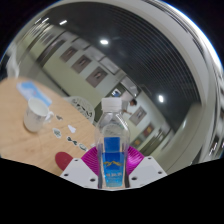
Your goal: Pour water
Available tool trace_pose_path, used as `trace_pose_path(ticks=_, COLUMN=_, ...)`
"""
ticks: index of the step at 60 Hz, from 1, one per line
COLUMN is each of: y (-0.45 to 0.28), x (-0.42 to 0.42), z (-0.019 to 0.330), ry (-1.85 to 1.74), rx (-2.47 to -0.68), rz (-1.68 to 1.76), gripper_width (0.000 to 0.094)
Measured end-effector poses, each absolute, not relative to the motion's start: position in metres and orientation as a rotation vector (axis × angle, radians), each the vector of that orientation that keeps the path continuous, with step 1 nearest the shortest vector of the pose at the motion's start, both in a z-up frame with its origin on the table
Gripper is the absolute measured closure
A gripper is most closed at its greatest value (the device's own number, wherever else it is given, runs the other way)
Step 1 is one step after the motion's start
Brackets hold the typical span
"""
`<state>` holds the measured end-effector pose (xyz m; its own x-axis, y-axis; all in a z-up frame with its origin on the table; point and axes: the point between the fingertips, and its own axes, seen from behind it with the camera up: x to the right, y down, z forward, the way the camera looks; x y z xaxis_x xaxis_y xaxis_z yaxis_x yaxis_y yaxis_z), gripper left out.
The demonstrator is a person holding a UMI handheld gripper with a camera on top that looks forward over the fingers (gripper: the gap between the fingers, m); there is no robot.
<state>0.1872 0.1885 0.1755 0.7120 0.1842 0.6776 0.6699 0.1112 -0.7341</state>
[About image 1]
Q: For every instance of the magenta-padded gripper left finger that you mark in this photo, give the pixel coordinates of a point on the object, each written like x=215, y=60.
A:
x=77, y=170

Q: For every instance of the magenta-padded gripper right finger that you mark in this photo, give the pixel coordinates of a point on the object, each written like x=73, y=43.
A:
x=146, y=170

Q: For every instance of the clear water bottle blue label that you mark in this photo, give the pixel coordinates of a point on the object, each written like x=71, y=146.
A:
x=112, y=150

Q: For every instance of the flat round red coaster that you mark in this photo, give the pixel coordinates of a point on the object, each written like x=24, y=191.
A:
x=62, y=160

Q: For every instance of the small sticker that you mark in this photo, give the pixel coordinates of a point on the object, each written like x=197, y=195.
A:
x=71, y=128
x=59, y=117
x=82, y=146
x=57, y=133
x=71, y=139

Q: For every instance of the white plastic lattice chair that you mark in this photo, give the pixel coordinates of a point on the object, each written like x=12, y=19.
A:
x=81, y=106

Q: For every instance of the white ceramic mug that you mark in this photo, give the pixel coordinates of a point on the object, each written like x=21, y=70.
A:
x=33, y=116

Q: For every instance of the light blue paper sheet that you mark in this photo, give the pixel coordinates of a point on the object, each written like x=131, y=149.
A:
x=31, y=90

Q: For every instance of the round ceiling lights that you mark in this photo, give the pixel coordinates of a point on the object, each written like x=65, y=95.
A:
x=104, y=42

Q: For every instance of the framed wall portraits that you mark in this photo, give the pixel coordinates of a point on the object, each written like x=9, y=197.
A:
x=96, y=76

